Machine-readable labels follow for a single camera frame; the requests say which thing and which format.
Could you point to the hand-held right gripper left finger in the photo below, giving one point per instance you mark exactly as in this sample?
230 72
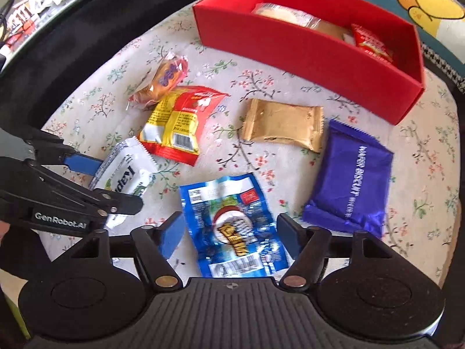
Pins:
172 236

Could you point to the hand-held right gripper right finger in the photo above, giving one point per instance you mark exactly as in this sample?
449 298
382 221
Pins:
290 234

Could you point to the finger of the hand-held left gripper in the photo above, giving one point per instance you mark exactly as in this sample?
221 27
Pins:
81 163
120 203

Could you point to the white wafer packet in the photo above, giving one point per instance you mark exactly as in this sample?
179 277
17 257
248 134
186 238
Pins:
127 169

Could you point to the blue snack packet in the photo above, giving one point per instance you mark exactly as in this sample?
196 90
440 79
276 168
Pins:
225 225

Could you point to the red cardboard box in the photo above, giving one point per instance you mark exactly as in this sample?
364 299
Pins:
290 54

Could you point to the white spicy strip packet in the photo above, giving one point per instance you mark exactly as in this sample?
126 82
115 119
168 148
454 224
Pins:
348 37

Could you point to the long red snack packet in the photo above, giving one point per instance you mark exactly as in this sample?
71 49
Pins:
370 43

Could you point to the white pastry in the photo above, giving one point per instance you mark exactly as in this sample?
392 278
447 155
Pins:
279 12

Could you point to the floral table cloth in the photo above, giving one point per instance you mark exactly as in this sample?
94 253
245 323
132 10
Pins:
254 167

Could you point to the purple wafer biscuit packet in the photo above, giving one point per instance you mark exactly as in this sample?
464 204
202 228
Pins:
348 181

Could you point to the red and yellow snack packet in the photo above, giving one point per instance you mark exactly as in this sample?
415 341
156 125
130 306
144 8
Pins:
178 123

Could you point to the gold snack packet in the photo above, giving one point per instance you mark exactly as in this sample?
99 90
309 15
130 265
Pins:
281 123

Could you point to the orange pastry in clear wrapper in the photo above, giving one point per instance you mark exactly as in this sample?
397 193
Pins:
163 80

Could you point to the black glass coffee table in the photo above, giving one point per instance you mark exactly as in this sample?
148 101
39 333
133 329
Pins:
72 43

